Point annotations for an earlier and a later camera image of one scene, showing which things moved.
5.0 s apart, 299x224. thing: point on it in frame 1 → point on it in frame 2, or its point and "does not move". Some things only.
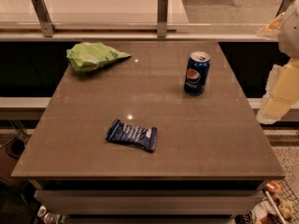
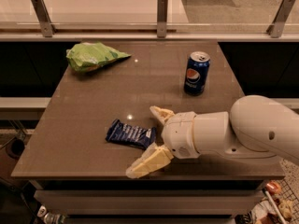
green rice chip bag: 87,56 does not move
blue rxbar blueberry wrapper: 132,135 does not move
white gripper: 290,32 → 178,134
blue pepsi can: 196,73 does not move
